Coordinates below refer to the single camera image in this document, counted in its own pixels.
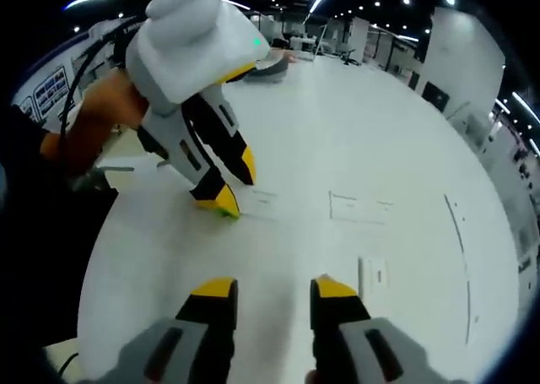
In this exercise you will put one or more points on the black square panel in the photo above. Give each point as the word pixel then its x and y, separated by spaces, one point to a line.
pixel 436 96

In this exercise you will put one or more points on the person's dark clothing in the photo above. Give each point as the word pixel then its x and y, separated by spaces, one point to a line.
pixel 38 253

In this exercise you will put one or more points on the white socket holder cover strip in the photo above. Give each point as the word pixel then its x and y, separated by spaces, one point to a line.
pixel 455 223
pixel 468 312

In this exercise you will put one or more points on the white socket holder plate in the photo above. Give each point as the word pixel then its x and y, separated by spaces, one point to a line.
pixel 261 207
pixel 358 209
pixel 373 276

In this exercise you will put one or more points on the person's left hand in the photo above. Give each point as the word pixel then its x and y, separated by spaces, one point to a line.
pixel 109 105

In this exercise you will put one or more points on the grey curved chair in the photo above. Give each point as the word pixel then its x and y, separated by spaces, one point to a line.
pixel 268 72

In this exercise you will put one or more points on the white square pillar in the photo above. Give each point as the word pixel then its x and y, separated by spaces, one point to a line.
pixel 464 55

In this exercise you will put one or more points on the person's right hand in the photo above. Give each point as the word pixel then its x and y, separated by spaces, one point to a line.
pixel 313 377

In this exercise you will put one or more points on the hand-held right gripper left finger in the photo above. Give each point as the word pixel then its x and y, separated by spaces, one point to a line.
pixel 206 342

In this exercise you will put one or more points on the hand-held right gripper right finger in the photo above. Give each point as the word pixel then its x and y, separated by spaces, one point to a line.
pixel 343 342

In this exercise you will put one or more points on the blue picture wall poster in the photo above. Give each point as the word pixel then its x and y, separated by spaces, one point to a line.
pixel 48 90

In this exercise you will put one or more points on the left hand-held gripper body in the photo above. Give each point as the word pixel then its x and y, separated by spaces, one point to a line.
pixel 194 42

